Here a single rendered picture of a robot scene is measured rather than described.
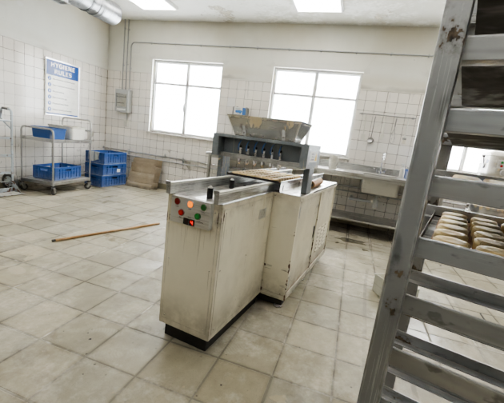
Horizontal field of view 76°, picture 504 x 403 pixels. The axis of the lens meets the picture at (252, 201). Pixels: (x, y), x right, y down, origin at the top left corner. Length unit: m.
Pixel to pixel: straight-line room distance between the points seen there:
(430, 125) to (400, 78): 5.00
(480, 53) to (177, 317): 1.75
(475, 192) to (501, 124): 0.09
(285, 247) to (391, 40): 4.04
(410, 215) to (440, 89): 0.17
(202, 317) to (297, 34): 4.75
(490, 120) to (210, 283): 1.44
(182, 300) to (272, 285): 0.75
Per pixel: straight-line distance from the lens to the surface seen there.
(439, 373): 0.59
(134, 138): 6.75
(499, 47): 0.53
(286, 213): 2.18
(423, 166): 0.48
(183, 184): 1.78
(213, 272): 1.69
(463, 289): 0.98
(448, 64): 0.50
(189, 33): 6.39
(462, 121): 0.51
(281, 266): 2.28
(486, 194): 0.51
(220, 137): 2.39
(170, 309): 1.94
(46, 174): 5.62
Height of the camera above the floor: 1.17
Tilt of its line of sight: 11 degrees down
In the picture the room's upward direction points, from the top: 7 degrees clockwise
